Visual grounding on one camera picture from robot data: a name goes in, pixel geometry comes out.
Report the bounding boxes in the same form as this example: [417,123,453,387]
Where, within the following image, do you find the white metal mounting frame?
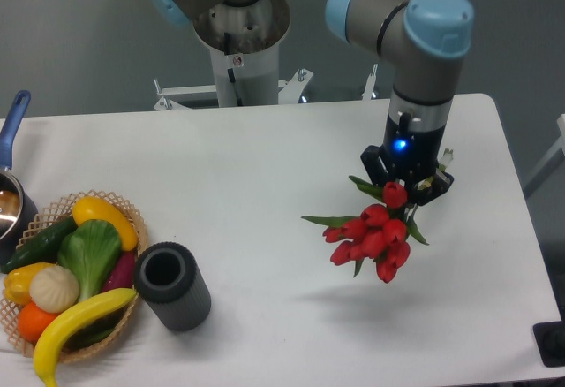
[153,63,380,111]

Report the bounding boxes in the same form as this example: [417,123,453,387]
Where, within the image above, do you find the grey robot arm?
[325,0,475,206]

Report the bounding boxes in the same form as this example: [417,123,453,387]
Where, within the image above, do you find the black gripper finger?
[360,145,396,186]
[408,169,454,206]

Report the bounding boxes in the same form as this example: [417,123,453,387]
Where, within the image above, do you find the green cucumber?
[1,216,77,274]

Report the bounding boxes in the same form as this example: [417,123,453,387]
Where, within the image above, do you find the yellow bell pepper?
[3,262,54,306]

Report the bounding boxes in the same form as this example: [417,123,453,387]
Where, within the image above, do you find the yellow banana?
[33,288,136,387]

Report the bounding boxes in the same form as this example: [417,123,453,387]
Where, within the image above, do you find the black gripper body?
[380,117,445,183]

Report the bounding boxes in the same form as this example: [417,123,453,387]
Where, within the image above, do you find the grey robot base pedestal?
[151,0,290,107]

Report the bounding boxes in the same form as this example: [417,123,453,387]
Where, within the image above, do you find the dark grey ribbed vase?
[133,241,212,331]

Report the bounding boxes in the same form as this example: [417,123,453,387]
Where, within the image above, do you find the orange fruit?
[18,301,58,344]

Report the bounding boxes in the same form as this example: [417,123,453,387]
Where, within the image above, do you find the blue handled saucepan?
[1,90,37,265]

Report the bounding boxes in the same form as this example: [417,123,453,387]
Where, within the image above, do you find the black device at table edge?
[532,321,564,368]

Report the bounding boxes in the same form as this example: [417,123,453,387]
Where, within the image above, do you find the purple eggplant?
[100,252,135,292]

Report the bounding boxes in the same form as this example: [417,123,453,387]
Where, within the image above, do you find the white stand leg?
[523,114,564,199]

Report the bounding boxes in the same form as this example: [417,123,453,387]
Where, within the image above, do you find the green bok choy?
[57,220,121,302]

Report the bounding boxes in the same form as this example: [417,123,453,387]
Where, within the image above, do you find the woven wicker basket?
[1,190,148,364]

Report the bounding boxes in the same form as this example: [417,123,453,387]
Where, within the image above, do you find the cream steamed bun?
[29,265,79,314]

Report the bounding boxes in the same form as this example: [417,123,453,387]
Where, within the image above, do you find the red tulip bouquet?
[301,148,456,284]

